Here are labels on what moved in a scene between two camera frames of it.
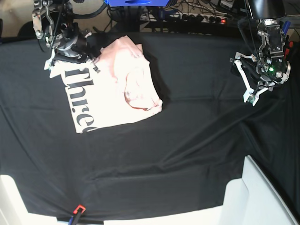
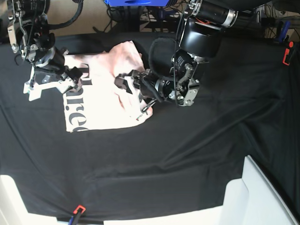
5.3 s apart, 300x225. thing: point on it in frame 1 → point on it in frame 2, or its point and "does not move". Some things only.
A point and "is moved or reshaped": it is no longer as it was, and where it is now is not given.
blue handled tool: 286,26 does not move
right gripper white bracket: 254,58 → 147,97
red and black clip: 76,210 does not move
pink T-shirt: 116,87 is moved or reshaped
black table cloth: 181,158 does not move
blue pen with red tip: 71,220 does not move
